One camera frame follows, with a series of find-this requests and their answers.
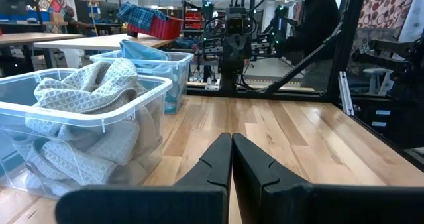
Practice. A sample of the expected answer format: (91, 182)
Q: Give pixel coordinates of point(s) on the silver frame bracket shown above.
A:
(346, 94)

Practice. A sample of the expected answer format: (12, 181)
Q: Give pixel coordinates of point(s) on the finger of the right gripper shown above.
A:
(263, 49)
(212, 46)

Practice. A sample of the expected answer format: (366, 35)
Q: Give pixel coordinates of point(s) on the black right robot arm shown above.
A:
(232, 71)

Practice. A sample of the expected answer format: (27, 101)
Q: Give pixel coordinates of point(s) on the white stool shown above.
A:
(376, 73)

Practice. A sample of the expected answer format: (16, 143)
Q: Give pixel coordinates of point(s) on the red plastic bin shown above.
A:
(162, 30)

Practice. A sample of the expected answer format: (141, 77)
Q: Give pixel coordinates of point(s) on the person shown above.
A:
(69, 18)
(314, 25)

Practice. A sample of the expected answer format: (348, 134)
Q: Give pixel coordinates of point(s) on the light wooden table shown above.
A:
(99, 41)

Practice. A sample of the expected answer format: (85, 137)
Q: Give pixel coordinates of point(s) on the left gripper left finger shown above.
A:
(185, 204)

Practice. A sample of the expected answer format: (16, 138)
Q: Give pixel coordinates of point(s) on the circle patterned curtain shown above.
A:
(387, 5)

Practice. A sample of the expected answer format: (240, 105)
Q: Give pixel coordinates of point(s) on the grey microfiber towel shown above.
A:
(116, 141)
(86, 88)
(76, 164)

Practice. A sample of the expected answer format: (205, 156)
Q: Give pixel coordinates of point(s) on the clear plastic bin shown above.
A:
(179, 85)
(66, 116)

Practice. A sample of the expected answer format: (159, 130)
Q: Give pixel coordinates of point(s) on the colourful patterned cloth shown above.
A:
(49, 0)

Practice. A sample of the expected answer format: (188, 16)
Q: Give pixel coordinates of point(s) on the black background robot arm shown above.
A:
(391, 48)

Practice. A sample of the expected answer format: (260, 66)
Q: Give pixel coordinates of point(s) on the blue plaid cloth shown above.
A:
(139, 15)

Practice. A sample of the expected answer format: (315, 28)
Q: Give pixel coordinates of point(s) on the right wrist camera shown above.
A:
(236, 23)

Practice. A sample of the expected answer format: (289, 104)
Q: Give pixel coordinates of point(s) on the blue microfiber towel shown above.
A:
(142, 51)
(170, 96)
(155, 70)

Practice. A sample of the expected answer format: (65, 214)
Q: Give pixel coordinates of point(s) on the black aluminium table frame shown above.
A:
(344, 51)

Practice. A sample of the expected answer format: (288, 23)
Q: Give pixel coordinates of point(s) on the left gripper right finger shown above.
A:
(298, 204)

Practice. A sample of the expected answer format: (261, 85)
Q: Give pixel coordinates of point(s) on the black monitor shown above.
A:
(10, 2)

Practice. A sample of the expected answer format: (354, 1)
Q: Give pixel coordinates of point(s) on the wooden workbench table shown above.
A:
(33, 37)

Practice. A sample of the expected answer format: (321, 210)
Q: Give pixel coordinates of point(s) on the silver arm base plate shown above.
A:
(212, 85)

